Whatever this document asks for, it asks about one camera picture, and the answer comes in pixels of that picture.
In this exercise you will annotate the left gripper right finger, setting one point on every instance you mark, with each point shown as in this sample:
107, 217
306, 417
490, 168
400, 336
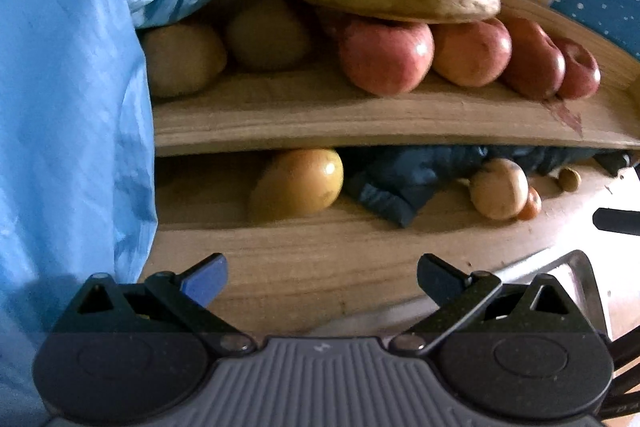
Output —
460, 298

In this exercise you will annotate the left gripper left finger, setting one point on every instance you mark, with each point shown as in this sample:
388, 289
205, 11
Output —
184, 298

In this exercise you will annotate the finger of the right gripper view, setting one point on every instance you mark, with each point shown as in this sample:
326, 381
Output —
617, 221

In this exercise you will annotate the small brown kiwi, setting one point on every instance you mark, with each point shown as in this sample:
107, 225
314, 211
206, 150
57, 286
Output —
569, 180

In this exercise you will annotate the small orange tangerine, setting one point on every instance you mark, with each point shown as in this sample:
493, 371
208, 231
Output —
532, 207

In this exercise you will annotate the pale round pear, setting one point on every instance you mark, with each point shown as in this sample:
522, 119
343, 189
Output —
499, 190

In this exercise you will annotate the large yellow pear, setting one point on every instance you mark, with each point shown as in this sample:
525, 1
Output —
297, 183

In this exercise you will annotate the dark blue cloth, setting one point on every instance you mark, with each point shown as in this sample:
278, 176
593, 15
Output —
395, 182

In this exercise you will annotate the light blue plastic bag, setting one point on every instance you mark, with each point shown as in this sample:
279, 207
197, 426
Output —
77, 166

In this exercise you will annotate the rightmost red apple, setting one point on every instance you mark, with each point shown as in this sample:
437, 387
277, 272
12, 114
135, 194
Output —
582, 73

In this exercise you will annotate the red apple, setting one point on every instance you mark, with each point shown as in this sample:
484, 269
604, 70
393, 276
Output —
384, 59
582, 73
471, 55
537, 66

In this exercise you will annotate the curved wooden shelf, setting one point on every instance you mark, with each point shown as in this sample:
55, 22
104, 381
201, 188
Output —
314, 105

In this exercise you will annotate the brown kiwi on shelf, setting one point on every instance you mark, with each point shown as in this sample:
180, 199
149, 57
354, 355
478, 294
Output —
268, 36
182, 59

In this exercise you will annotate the leftmost red apple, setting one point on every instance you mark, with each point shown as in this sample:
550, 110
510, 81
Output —
384, 59

